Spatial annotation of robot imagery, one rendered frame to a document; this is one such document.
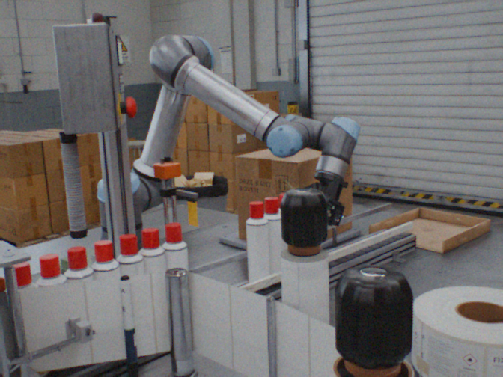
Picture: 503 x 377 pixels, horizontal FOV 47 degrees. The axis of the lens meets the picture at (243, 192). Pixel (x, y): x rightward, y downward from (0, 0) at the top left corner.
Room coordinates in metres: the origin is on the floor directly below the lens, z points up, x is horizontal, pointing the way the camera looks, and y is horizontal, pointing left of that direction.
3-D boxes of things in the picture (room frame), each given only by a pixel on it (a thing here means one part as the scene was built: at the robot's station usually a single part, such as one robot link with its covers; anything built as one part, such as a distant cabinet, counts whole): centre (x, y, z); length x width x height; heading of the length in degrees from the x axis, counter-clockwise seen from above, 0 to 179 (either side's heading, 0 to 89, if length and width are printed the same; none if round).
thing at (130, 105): (1.07, 0.21, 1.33); 0.04 x 0.03 x 0.04; 7
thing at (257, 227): (1.28, -0.03, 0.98); 0.05 x 0.05 x 0.20
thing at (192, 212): (1.17, 0.11, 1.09); 0.03 x 0.01 x 0.06; 42
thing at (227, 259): (1.35, -0.05, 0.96); 1.07 x 0.01 x 0.01; 132
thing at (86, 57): (1.12, 0.28, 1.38); 0.17 x 0.10 x 0.19; 7
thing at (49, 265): (0.95, 0.34, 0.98); 0.05 x 0.05 x 0.20
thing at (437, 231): (1.79, -0.60, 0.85); 0.30 x 0.26 x 0.04; 132
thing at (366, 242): (1.29, -0.10, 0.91); 1.07 x 0.01 x 0.02; 132
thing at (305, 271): (0.97, -0.10, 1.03); 0.09 x 0.09 x 0.30
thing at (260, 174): (1.79, -0.17, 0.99); 0.30 x 0.24 x 0.27; 139
